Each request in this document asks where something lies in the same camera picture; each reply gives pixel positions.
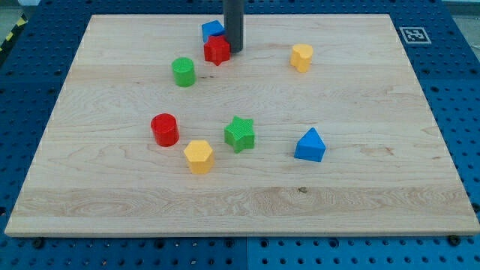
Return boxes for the yellow hexagon block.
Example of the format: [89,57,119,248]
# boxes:
[184,140,215,174]

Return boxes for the red cylinder block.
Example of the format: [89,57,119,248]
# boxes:
[151,113,179,147]

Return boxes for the green star block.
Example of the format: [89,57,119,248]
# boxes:
[223,115,256,153]

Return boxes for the yellow heart block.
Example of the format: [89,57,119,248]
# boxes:
[289,43,314,73]

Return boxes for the red star block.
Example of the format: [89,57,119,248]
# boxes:
[203,35,230,66]

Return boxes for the green cylinder block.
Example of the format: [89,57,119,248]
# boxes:
[171,57,196,87]

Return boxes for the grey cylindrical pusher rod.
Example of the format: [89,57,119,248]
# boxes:
[223,0,244,53]

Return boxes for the blue triangle block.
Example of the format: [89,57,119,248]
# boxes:
[294,127,326,162]

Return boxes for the white fiducial marker tag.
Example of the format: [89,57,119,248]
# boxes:
[400,26,431,44]

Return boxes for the blue cube block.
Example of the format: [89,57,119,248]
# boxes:
[201,20,225,43]

